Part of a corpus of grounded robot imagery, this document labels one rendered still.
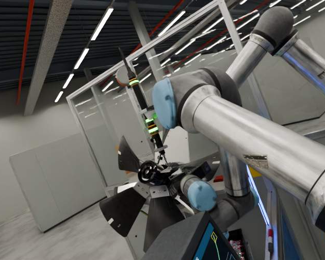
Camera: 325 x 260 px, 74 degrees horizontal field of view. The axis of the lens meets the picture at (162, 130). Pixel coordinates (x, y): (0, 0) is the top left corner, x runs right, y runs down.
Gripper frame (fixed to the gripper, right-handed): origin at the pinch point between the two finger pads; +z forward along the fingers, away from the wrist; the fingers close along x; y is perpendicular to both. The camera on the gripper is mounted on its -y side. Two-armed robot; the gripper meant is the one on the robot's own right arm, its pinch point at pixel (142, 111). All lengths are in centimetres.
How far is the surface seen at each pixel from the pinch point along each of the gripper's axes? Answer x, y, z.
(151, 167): -3.4, 27.2, 5.2
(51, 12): 296, -295, 232
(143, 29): 599, -299, 139
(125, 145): 13.5, 13.1, 23.9
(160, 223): -17, 49, 5
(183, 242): -71, 25, -28
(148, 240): -23, 52, 10
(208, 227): -66, 26, -31
